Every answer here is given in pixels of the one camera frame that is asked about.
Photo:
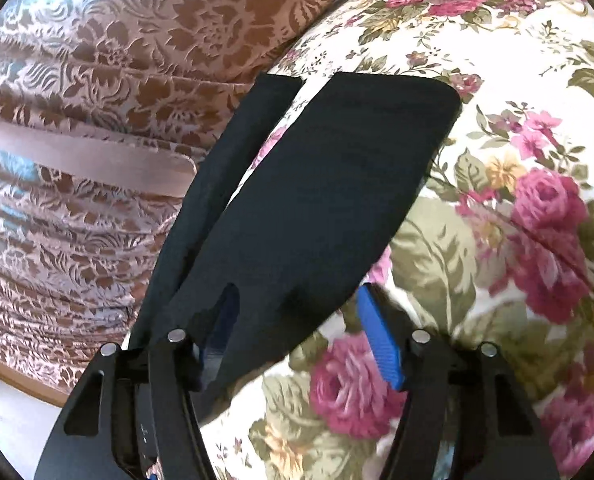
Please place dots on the wooden bed frame edge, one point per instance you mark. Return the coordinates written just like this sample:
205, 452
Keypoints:
36, 378

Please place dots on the brown pink damask bedspread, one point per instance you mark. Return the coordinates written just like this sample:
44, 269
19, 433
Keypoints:
107, 108

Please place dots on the black pants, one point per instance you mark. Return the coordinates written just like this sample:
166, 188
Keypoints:
291, 229

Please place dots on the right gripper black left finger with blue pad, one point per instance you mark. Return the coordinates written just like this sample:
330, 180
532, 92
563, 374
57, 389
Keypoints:
133, 407

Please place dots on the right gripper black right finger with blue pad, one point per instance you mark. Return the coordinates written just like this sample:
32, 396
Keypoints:
469, 397

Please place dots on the floral white bed sheet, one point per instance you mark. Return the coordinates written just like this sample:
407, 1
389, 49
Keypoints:
499, 245

